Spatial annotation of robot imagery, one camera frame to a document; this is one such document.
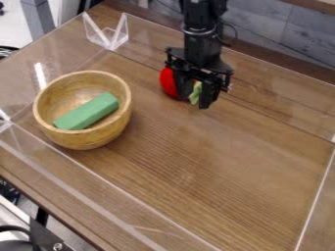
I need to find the red plush strawberry toy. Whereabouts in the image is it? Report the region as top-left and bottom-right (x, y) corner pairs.
(158, 66), (204, 106)

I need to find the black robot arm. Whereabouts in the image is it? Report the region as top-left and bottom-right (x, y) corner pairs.
(160, 0), (234, 109)

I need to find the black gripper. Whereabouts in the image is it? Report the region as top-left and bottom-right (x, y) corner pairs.
(165, 31), (233, 109)

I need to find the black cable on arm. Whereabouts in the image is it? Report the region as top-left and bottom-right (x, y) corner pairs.
(213, 18), (240, 47)

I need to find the brown wooden bowl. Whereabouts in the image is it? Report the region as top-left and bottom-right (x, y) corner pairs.
(33, 71), (132, 150)

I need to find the green rectangular block stick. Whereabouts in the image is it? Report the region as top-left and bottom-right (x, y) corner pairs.
(53, 92), (118, 130)

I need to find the clear acrylic front wall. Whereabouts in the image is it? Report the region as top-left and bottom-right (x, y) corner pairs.
(0, 119), (220, 251)

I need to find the black equipment bottom left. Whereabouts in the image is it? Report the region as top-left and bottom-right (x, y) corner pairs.
(0, 222), (77, 251)

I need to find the clear acrylic corner bracket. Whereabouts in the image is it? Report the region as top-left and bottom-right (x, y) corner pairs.
(82, 12), (129, 51)

